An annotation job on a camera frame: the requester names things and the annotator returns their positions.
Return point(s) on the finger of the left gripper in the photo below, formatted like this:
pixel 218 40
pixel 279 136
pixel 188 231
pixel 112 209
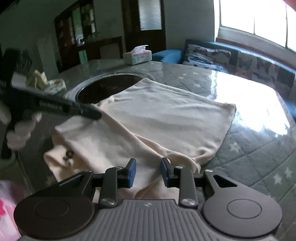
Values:
pixel 90 112

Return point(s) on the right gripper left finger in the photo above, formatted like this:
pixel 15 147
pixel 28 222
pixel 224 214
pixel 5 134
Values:
pixel 114 179

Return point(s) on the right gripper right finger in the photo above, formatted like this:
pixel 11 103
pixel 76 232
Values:
pixel 182 178

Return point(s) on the cream white sweater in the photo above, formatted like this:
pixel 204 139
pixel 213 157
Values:
pixel 148 121

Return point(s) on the white gloved left hand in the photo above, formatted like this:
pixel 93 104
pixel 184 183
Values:
pixel 21 132

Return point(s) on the round black induction cooktop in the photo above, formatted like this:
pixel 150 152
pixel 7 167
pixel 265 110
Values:
pixel 106 87

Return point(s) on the crumpled patterned cloth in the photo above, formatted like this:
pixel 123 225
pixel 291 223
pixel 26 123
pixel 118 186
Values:
pixel 40 82

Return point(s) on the dark glass cabinet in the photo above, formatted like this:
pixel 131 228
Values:
pixel 89 30

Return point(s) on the tissue box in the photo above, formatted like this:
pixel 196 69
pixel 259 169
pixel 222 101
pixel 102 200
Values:
pixel 138 55

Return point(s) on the grey quilted star tablecloth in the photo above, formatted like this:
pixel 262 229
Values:
pixel 259 148

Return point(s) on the pink flower fabric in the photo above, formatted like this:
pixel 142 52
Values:
pixel 11 195

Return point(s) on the dark wooden door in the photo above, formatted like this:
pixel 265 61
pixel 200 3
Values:
pixel 144 24

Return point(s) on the blue sofa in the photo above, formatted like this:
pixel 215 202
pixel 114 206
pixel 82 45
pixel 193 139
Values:
pixel 284 83

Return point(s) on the left butterfly cushion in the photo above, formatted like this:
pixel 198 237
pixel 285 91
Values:
pixel 207 58

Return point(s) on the butterfly cushion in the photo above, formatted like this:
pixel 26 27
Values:
pixel 257 68
pixel 207 58

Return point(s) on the right butterfly cushion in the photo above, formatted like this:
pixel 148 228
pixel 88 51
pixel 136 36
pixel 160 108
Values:
pixel 257 68

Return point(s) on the window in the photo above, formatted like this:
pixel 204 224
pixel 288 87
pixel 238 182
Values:
pixel 271 20

